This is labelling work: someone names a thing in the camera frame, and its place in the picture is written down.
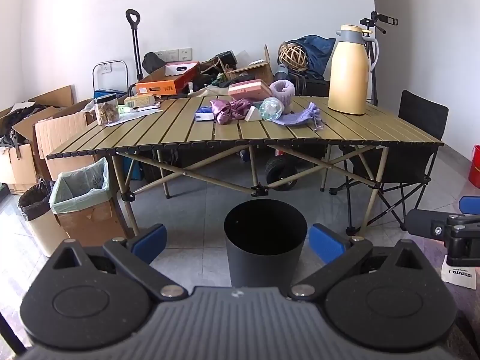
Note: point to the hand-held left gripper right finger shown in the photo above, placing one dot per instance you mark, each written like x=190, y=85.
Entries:
x=326, y=245

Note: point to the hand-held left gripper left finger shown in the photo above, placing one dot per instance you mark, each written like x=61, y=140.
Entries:
x=152, y=243

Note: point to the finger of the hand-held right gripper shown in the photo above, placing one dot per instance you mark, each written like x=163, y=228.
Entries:
x=469, y=204
x=420, y=223

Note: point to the black trash bin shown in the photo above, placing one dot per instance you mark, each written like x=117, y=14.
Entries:
x=262, y=240

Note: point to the blue tissue packet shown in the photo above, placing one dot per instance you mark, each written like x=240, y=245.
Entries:
x=204, y=114

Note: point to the light blue plush toy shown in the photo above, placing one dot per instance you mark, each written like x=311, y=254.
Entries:
x=270, y=108

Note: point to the purple satin cloth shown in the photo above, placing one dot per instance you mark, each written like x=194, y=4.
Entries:
x=228, y=109

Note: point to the lavender plush headband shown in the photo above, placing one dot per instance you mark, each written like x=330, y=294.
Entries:
x=282, y=92

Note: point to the pink sponge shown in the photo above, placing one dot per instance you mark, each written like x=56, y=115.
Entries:
x=249, y=89

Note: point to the beige trash can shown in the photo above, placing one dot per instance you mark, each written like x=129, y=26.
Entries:
x=43, y=232

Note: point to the red bucket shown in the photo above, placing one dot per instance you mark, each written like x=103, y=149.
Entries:
x=475, y=167

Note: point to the cardboard box with green liner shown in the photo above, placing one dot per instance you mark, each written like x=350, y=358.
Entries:
x=93, y=217

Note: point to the blue flat panel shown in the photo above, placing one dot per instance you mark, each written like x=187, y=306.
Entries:
x=134, y=170

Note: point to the black folding chair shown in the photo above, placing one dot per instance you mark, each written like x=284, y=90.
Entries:
x=412, y=146

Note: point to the green plastic liner bag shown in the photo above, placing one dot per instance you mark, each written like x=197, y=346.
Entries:
x=60, y=195

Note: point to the olive folding slatted table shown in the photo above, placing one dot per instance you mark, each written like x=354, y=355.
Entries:
x=168, y=131

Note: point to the blue capped bottle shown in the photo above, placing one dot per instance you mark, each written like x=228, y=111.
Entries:
x=245, y=155

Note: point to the printed paper leaflet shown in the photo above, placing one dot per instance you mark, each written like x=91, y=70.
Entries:
x=131, y=117

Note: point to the black plastic liner bag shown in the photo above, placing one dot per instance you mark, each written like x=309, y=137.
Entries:
x=28, y=206

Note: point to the cardboard box with white cloth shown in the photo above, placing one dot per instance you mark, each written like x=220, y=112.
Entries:
x=60, y=135

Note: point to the clear jar of brown snacks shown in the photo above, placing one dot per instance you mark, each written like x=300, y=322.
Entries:
x=106, y=108

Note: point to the yellow medicine box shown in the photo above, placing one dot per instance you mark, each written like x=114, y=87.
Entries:
x=138, y=101

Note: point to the white cloth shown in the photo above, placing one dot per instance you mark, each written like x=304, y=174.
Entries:
x=88, y=105

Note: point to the blue box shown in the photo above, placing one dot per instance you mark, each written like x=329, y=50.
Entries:
x=108, y=93

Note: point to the orange cardboard box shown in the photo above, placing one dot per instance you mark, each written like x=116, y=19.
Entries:
x=165, y=82

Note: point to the cream thermos jug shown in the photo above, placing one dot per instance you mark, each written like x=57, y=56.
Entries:
x=348, y=71

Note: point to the cardboard box with dark clothes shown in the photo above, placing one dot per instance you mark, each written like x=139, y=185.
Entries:
x=54, y=95

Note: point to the black tripod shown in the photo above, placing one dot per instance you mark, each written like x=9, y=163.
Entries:
x=373, y=48

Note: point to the grey water bottle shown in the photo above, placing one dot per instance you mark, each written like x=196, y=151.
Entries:
x=281, y=70

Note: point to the black soft bag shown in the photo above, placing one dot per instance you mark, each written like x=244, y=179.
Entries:
x=152, y=62

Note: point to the dark clothes pile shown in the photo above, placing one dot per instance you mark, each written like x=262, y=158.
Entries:
x=26, y=109

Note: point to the open brown cardboard box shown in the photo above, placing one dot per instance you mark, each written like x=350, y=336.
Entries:
x=253, y=72

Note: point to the rattan ball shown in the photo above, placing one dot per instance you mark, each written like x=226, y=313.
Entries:
x=293, y=58

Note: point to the navy blue bag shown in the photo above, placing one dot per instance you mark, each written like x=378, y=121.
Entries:
x=317, y=50

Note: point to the black leather item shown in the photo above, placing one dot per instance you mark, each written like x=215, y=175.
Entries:
x=227, y=58

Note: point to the white metal frame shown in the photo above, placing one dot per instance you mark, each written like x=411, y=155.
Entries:
x=94, y=78

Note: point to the white wall socket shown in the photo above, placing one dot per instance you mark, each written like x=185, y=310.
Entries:
x=172, y=55
x=107, y=68
x=185, y=54
x=161, y=56

